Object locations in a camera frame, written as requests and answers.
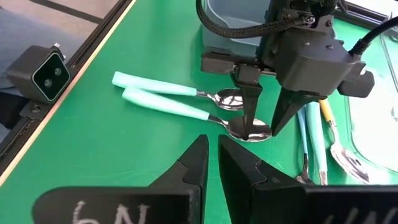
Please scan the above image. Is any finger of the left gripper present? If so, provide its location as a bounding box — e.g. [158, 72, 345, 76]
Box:
[271, 88, 321, 137]
[231, 63, 264, 140]

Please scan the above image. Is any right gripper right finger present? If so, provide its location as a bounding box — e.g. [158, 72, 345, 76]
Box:
[217, 134, 398, 224]

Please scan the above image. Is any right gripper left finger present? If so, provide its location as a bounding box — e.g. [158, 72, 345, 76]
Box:
[32, 134, 210, 224]

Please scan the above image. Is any teal-handled steel spoon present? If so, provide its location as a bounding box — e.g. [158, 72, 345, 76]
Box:
[305, 101, 330, 187]
[121, 88, 273, 143]
[111, 70, 245, 111]

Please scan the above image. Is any grey-blue plastic bin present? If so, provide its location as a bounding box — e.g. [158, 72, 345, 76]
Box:
[201, 0, 271, 58]

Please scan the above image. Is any green table mat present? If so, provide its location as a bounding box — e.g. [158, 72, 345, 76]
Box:
[0, 0, 398, 224]

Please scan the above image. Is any clear plastic bin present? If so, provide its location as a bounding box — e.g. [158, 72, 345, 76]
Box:
[345, 18, 398, 174]

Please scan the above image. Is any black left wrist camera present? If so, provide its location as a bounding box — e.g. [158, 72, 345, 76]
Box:
[273, 23, 368, 97]

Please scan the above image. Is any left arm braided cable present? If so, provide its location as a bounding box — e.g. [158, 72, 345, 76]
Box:
[195, 0, 315, 40]

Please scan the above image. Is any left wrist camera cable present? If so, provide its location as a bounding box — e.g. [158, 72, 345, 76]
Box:
[349, 15, 398, 55]

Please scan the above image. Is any orange-handled steel spoon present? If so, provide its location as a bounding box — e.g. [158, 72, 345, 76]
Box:
[318, 98, 371, 185]

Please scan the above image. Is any black aluminium table frame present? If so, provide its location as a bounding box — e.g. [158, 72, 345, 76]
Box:
[0, 0, 398, 180]

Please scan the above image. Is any black table-level camera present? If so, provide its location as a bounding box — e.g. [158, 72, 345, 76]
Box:
[6, 43, 72, 121]

